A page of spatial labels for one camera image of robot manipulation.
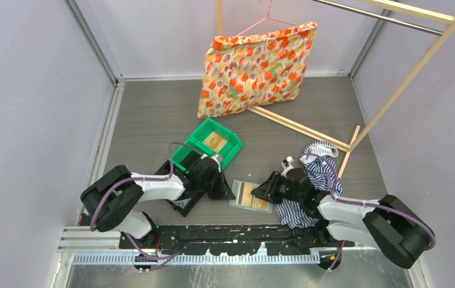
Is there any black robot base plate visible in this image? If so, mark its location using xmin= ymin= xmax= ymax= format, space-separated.
xmin=135 ymin=224 xmax=339 ymax=256

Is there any aluminium frame rail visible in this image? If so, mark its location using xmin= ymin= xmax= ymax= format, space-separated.
xmin=63 ymin=0 xmax=125 ymax=176

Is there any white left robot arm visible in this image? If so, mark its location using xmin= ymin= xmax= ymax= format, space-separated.
xmin=80 ymin=152 xmax=235 ymax=248

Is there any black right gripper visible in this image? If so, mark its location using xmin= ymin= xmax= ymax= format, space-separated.
xmin=252 ymin=170 xmax=303 ymax=205

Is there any gold card in bin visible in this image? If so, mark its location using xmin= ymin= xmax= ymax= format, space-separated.
xmin=203 ymin=131 xmax=228 ymax=153

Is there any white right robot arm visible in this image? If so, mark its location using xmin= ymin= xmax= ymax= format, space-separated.
xmin=251 ymin=168 xmax=435 ymax=269

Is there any wooden clothes rack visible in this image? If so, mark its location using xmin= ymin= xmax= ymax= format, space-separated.
xmin=216 ymin=0 xmax=455 ymax=172

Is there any green card holder wallet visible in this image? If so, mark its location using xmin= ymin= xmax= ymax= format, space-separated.
xmin=229 ymin=179 xmax=273 ymax=213

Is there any green plastic bin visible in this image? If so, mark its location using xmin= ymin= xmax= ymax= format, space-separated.
xmin=185 ymin=118 xmax=243 ymax=170

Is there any pink wire hanger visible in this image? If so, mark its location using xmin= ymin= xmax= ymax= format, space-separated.
xmin=236 ymin=0 xmax=299 ymax=37

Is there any floral orange pillowcase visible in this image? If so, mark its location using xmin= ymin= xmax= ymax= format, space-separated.
xmin=197 ymin=22 xmax=317 ymax=118

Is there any blue white striped cloth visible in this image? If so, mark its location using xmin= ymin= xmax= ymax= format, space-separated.
xmin=276 ymin=140 xmax=339 ymax=229

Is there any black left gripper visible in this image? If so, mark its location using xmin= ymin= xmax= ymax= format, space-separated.
xmin=198 ymin=169 xmax=235 ymax=200

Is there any metal rack rod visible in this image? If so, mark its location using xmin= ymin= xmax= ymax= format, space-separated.
xmin=312 ymin=0 xmax=443 ymax=36

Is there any black plastic tray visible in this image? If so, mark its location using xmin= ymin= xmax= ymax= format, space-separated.
xmin=165 ymin=167 xmax=206 ymax=217

